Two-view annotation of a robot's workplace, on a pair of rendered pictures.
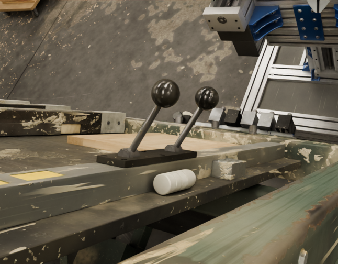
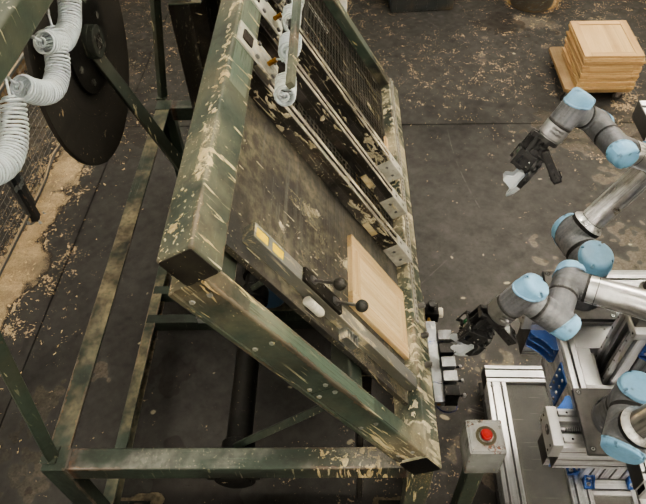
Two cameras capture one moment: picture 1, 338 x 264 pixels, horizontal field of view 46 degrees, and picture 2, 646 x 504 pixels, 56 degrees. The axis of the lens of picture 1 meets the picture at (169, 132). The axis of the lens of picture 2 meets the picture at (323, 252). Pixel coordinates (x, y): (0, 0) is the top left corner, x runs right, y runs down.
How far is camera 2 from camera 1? 1.24 m
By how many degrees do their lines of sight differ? 24
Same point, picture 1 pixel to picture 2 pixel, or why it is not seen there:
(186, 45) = not seen: hidden behind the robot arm
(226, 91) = not seen: hidden behind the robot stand
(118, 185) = (294, 281)
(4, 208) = (258, 249)
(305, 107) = (523, 429)
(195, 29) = not seen: hidden behind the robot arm
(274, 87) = (537, 393)
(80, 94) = (475, 198)
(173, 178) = (311, 304)
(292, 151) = (413, 395)
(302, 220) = (281, 338)
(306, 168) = (403, 409)
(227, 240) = (260, 313)
